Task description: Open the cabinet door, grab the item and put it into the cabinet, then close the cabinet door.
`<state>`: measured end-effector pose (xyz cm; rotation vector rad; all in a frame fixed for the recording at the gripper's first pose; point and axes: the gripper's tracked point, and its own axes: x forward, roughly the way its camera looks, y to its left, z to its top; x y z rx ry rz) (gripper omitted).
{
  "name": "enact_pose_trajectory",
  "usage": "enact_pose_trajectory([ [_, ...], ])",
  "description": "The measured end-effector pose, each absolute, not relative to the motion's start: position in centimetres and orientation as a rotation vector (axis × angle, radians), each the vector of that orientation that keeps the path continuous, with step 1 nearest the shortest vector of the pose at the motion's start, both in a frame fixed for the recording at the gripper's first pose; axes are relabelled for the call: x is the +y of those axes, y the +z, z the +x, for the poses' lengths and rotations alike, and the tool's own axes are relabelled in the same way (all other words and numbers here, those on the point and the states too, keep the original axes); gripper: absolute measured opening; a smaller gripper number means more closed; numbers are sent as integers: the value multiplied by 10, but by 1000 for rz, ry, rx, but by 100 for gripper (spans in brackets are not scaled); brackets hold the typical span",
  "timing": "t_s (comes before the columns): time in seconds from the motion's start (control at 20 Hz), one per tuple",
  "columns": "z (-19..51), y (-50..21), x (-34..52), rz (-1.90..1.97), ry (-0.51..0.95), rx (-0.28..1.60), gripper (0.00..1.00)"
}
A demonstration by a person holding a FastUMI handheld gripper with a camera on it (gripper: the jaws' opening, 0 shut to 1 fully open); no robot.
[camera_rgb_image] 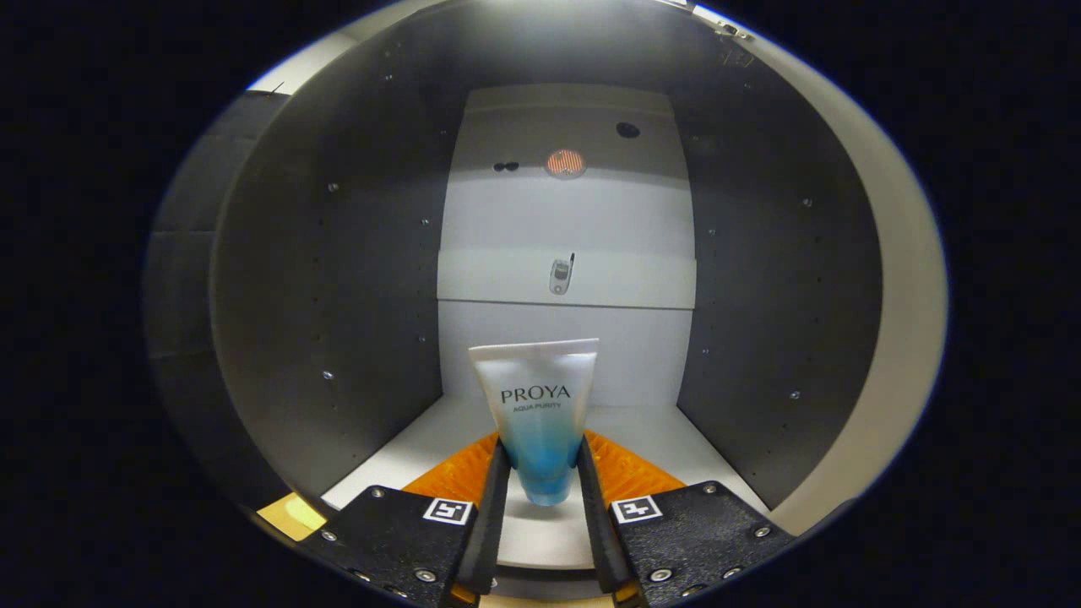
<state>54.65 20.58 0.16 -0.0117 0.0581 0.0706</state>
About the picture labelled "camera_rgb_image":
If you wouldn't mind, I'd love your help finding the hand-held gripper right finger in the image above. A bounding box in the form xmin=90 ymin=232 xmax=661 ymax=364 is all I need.
xmin=575 ymin=429 xmax=796 ymax=608

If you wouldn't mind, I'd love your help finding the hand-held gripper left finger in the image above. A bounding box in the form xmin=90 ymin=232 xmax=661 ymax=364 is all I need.
xmin=296 ymin=431 xmax=513 ymax=608

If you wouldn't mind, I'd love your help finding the white and blue tube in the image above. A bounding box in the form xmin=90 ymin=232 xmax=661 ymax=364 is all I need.
xmin=469 ymin=338 xmax=600 ymax=508

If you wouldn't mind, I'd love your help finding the black backdrop cloth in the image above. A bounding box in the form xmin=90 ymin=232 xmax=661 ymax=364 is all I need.
xmin=144 ymin=91 xmax=292 ymax=508

